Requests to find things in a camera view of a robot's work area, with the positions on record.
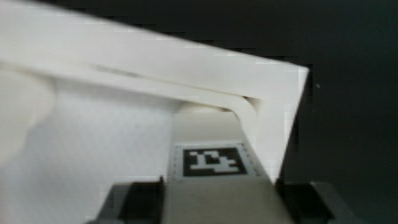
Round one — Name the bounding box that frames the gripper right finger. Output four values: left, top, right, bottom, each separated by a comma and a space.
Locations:
276, 180, 359, 224

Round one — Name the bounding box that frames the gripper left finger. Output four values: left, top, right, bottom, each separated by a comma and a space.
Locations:
86, 178, 166, 224

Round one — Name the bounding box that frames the white leg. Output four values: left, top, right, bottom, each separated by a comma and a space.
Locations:
0, 67, 57, 166
162, 103, 295, 224

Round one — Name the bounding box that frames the white desk top tray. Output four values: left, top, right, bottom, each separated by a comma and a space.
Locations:
0, 0, 308, 224

